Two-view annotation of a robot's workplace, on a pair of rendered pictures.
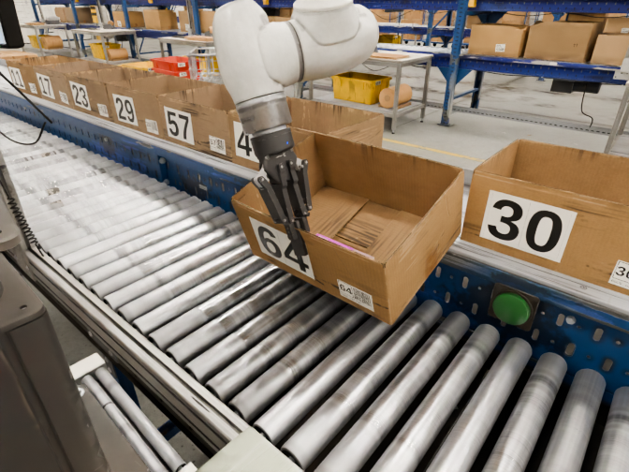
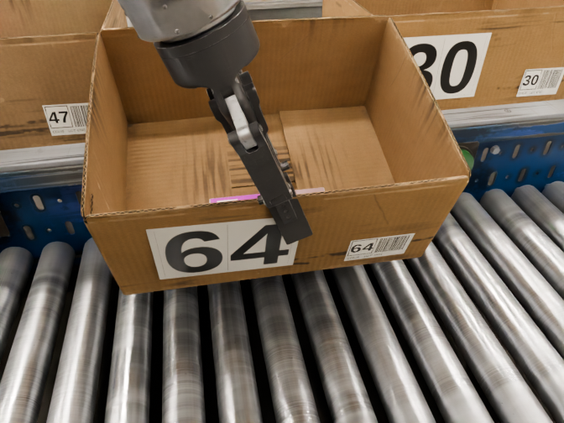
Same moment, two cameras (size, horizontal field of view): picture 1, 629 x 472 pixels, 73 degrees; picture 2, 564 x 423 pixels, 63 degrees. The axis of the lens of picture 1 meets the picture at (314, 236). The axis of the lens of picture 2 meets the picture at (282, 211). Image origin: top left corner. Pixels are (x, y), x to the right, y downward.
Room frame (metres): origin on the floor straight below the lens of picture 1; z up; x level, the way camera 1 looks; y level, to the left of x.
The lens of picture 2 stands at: (0.48, 0.32, 1.25)
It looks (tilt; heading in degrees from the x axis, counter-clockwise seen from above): 38 degrees down; 309
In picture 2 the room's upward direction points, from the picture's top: straight up
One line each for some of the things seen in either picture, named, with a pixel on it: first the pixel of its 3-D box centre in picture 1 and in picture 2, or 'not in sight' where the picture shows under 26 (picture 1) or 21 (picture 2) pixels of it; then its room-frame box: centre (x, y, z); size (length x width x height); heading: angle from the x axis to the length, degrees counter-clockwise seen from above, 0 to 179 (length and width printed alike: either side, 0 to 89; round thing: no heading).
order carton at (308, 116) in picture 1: (305, 140); (2, 65); (1.31, 0.03, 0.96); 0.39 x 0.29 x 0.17; 50
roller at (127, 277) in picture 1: (181, 255); not in sight; (1.01, 0.38, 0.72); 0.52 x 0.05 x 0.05; 140
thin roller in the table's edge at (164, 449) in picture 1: (136, 415); not in sight; (0.47, 0.30, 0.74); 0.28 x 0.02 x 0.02; 47
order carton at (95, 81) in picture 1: (119, 93); not in sight; (2.06, 0.92, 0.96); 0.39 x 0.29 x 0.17; 50
